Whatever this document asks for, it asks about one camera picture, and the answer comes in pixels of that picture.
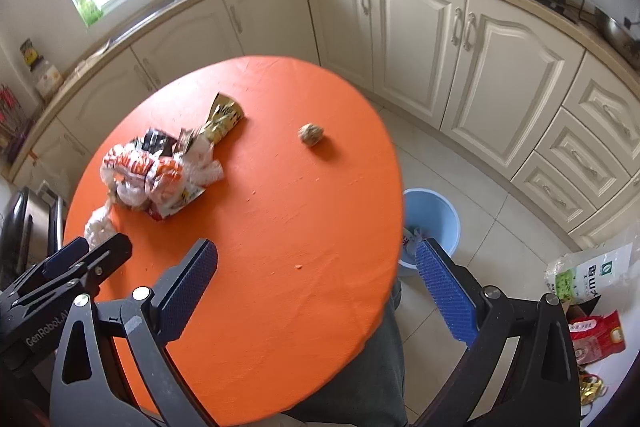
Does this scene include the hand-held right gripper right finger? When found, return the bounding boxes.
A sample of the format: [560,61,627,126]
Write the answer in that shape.
[415,238,583,427]

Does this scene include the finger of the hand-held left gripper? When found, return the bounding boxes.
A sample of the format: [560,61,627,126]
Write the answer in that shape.
[12,233,134,314]
[15,236,92,295]

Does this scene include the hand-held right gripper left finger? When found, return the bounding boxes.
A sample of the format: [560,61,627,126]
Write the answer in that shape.
[49,238,219,427]

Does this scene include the white paper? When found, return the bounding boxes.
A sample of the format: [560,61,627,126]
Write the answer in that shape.
[84,202,118,250]

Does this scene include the blue plastic bin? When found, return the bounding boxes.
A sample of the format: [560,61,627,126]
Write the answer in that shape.
[398,188,461,278]

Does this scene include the orange white plastic bag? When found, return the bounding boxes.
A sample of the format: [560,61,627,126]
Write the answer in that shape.
[100,138,223,220]

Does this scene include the black snack wrapper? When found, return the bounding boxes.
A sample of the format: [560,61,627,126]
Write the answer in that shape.
[141,129,176,155]

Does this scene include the silver snack wrapper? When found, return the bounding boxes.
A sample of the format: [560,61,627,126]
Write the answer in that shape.
[175,127,201,155]

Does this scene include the gold snack wrapper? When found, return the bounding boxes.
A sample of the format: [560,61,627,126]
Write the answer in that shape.
[199,93,246,144]

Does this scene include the brown paper ball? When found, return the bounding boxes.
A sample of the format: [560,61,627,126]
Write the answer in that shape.
[298,123,325,148]

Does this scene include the stainless steel oven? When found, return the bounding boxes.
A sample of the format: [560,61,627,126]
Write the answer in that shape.
[0,187,63,279]

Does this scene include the person's trouser leg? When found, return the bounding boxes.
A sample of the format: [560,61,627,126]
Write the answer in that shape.
[280,279,408,427]

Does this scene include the white green rice bag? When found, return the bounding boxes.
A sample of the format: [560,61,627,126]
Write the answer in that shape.
[544,243,635,308]

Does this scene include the red food bag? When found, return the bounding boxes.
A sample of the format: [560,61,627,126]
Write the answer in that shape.
[567,311,627,367]

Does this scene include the clear jar with label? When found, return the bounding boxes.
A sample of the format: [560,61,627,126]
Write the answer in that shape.
[35,63,65,100]

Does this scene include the gold foil packet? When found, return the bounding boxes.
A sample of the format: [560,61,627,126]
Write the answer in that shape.
[577,369,608,403]

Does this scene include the small dark food packet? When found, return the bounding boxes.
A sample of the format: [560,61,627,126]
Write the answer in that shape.
[20,38,44,70]

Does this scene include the small green plant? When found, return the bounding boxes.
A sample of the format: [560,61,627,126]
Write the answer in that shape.
[77,0,104,28]

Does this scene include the cream kitchen cabinets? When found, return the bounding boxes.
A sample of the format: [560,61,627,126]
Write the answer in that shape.
[10,0,640,249]

